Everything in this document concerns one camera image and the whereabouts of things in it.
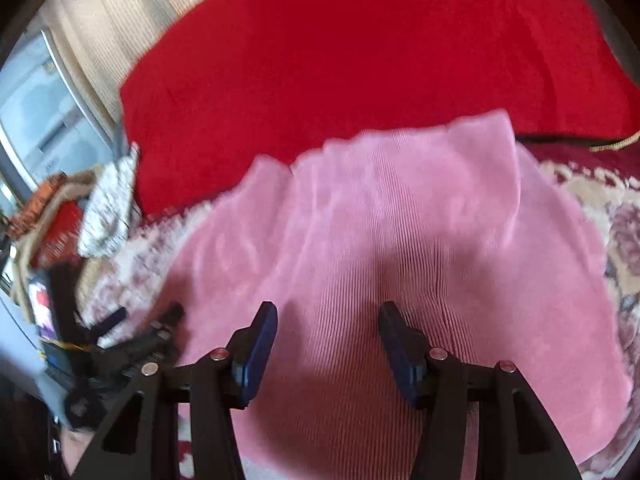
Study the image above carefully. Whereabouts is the pink corduroy jacket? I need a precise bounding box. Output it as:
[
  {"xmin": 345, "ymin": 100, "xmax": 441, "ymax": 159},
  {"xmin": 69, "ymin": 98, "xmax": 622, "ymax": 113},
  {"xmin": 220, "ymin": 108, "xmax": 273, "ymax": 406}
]
[{"xmin": 163, "ymin": 110, "xmax": 632, "ymax": 479}]

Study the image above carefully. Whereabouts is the red gift box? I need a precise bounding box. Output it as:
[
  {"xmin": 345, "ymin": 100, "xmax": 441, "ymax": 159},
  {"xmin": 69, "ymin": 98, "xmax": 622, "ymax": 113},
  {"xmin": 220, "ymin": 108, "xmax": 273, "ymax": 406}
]
[{"xmin": 30, "ymin": 202, "xmax": 84, "ymax": 269}]

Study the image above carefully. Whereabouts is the white crackle pattern cloth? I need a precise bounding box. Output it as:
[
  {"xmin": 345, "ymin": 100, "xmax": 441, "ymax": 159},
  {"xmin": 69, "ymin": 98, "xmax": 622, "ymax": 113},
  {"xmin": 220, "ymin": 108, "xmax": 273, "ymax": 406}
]
[{"xmin": 77, "ymin": 143, "xmax": 140, "ymax": 258}]

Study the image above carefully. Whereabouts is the orange black patterned cloth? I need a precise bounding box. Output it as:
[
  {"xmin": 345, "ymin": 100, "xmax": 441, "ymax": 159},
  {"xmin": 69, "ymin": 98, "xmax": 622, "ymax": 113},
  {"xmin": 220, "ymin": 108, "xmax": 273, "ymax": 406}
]
[{"xmin": 8, "ymin": 172, "xmax": 68, "ymax": 240}]

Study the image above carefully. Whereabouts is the floral red beige blanket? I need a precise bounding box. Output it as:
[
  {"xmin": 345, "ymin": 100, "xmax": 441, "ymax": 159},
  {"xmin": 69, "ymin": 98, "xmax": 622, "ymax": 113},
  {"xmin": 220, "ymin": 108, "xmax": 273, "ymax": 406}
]
[{"xmin": 79, "ymin": 141, "xmax": 639, "ymax": 479}]

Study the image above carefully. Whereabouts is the red blanket on sofa back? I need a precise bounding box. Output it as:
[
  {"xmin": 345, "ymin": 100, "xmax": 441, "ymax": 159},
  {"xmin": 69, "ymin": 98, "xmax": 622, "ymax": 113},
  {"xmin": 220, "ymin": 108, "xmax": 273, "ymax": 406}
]
[{"xmin": 120, "ymin": 0, "xmax": 639, "ymax": 214}]

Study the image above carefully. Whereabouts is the polka dot beige curtain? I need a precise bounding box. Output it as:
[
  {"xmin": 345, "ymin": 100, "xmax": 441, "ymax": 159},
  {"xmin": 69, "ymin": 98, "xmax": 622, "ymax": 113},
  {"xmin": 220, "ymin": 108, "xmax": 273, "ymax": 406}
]
[{"xmin": 37, "ymin": 0, "xmax": 202, "ymax": 131}]

